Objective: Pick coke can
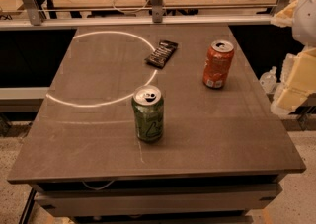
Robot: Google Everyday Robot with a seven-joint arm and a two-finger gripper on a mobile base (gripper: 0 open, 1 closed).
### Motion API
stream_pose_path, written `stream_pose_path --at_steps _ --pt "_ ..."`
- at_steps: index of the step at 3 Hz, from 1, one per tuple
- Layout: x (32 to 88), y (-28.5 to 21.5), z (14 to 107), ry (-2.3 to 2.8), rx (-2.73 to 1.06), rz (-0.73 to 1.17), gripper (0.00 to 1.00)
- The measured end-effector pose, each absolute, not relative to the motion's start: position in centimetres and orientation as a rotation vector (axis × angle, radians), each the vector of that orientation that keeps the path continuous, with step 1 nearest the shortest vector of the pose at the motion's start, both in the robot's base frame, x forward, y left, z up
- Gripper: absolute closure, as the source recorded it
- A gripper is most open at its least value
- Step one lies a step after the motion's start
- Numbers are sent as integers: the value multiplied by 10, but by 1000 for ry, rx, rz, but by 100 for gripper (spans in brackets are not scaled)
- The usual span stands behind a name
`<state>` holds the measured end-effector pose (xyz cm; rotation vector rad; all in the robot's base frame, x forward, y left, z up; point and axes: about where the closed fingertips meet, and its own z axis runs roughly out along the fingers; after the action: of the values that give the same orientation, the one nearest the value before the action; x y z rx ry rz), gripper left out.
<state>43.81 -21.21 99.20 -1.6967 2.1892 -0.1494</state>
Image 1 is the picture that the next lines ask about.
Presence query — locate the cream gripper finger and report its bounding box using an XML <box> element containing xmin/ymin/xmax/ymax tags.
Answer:
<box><xmin>271</xmin><ymin>47</ymin><xmax>316</xmax><ymax>115</ymax></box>
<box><xmin>271</xmin><ymin>0</ymin><xmax>298</xmax><ymax>27</ymax></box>

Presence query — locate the orange soda can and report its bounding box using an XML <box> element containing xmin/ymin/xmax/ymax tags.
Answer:
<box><xmin>202</xmin><ymin>40</ymin><xmax>234</xmax><ymax>89</ymax></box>

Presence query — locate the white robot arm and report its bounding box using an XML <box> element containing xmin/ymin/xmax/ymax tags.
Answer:
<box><xmin>271</xmin><ymin>0</ymin><xmax>316</xmax><ymax>115</ymax></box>

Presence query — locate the green soda can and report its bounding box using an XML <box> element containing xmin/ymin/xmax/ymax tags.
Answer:
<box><xmin>131</xmin><ymin>85</ymin><xmax>164</xmax><ymax>143</ymax></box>

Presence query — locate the clear plastic bottle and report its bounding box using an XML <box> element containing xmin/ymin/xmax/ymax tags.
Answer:
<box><xmin>259</xmin><ymin>66</ymin><xmax>277</xmax><ymax>93</ymax></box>

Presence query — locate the black snack packet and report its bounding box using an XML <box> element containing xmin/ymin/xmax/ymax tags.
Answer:
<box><xmin>145</xmin><ymin>40</ymin><xmax>178</xmax><ymax>69</ymax></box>

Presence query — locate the metal guard rail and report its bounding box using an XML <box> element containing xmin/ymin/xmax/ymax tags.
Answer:
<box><xmin>0</xmin><ymin>15</ymin><xmax>272</xmax><ymax>31</ymax></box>

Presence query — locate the white cable loop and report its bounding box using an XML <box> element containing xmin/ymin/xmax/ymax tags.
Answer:
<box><xmin>112</xmin><ymin>0</ymin><xmax>153</xmax><ymax>14</ymax></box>

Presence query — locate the white cable under table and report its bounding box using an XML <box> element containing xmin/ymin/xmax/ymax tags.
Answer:
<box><xmin>81</xmin><ymin>180</ymin><xmax>116</xmax><ymax>191</ymax></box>

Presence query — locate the left metal rail bracket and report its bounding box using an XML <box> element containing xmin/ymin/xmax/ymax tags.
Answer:
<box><xmin>22</xmin><ymin>0</ymin><xmax>44</xmax><ymax>26</ymax></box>

